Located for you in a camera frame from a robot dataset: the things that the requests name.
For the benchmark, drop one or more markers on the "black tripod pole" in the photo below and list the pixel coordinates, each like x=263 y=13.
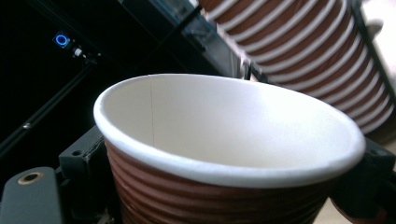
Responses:
x=46 y=105

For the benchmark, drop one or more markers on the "stack of brown paper cups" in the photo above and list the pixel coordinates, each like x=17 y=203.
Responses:
x=299 y=43

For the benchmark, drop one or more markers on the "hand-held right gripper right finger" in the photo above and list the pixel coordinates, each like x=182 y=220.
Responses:
x=370 y=186

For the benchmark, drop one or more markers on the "single ribbed brown paper cup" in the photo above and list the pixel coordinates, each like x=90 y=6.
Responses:
x=224 y=124

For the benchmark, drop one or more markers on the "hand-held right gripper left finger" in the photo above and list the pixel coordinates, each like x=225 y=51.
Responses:
x=82 y=149

